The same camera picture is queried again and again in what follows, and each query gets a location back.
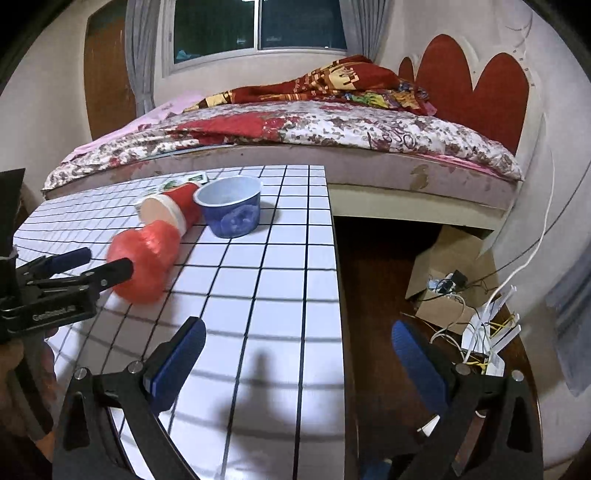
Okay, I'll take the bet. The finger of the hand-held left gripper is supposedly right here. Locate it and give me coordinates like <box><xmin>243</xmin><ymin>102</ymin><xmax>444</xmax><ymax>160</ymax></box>
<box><xmin>16</xmin><ymin>247</ymin><xmax>93</xmax><ymax>282</ymax></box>
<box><xmin>23</xmin><ymin>257</ymin><xmax>134</xmax><ymax>296</ymax></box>

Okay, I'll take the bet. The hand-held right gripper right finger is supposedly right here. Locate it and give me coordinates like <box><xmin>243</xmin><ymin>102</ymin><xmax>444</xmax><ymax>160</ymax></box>
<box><xmin>392</xmin><ymin>319</ymin><xmax>546</xmax><ymax>480</ymax></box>

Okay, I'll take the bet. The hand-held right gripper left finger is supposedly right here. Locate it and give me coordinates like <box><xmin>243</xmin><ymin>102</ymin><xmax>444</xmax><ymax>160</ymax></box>
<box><xmin>52</xmin><ymin>316</ymin><xmax>207</xmax><ymax>480</ymax></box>

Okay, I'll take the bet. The red plastic bag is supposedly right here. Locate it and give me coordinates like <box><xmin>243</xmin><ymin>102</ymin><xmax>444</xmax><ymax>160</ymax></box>
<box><xmin>107</xmin><ymin>220</ymin><xmax>182</xmax><ymax>305</ymax></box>

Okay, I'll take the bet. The person's left hand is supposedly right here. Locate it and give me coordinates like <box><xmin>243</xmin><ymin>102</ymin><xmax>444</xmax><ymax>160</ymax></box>
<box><xmin>0</xmin><ymin>330</ymin><xmax>58</xmax><ymax>444</ymax></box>

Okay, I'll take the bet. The white plug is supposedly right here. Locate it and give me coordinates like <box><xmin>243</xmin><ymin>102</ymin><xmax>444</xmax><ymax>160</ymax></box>
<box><xmin>416</xmin><ymin>411</ymin><xmax>440</xmax><ymax>437</ymax></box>

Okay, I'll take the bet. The white router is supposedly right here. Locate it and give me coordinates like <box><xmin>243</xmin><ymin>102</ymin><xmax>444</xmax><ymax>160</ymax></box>
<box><xmin>462</xmin><ymin>286</ymin><xmax>522</xmax><ymax>377</ymax></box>

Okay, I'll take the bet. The red paper cup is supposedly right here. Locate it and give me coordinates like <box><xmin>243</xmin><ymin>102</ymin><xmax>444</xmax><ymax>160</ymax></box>
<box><xmin>136</xmin><ymin>181</ymin><xmax>204</xmax><ymax>232</ymax></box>

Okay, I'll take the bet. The cardboard box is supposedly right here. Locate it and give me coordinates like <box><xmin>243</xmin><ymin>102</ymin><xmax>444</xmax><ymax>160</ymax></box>
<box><xmin>405</xmin><ymin>226</ymin><xmax>502</xmax><ymax>335</ymax></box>

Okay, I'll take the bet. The blue plastic bowl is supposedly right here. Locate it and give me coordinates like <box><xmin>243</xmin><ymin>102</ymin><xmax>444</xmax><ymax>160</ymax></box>
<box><xmin>193</xmin><ymin>175</ymin><xmax>264</xmax><ymax>239</ymax></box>

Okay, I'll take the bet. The pink bed sheet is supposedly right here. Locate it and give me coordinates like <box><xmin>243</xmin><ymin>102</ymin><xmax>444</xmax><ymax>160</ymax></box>
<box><xmin>60</xmin><ymin>90</ymin><xmax>208</xmax><ymax>162</ymax></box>

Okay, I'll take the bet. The wooden door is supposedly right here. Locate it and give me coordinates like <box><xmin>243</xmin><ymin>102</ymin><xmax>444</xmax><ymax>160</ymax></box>
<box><xmin>84</xmin><ymin>2</ymin><xmax>139</xmax><ymax>141</ymax></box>

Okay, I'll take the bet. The grey curtain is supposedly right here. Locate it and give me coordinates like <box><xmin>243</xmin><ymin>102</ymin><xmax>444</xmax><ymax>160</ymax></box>
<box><xmin>339</xmin><ymin>0</ymin><xmax>393</xmax><ymax>70</ymax></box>
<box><xmin>124</xmin><ymin>0</ymin><xmax>160</xmax><ymax>116</ymax></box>

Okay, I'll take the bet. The floral quilt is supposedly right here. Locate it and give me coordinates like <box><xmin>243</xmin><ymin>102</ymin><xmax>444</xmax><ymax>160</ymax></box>
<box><xmin>41</xmin><ymin>100</ymin><xmax>525</xmax><ymax>192</ymax></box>

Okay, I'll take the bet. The red scalloped headboard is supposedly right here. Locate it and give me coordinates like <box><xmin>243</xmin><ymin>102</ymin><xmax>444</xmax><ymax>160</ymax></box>
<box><xmin>398</xmin><ymin>33</ymin><xmax>532</xmax><ymax>158</ymax></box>

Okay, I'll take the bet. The window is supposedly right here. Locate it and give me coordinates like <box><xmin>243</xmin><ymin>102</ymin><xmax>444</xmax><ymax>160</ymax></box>
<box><xmin>161</xmin><ymin>0</ymin><xmax>352</xmax><ymax>75</ymax></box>

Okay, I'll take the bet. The red printed blanket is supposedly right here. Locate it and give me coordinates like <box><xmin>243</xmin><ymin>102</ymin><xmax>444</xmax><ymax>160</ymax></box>
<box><xmin>185</xmin><ymin>55</ymin><xmax>437</xmax><ymax>116</ymax></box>

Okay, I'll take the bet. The white cable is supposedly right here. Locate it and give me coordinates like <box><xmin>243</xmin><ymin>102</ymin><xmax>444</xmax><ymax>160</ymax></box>
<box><xmin>480</xmin><ymin>106</ymin><xmax>557</xmax><ymax>319</ymax></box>

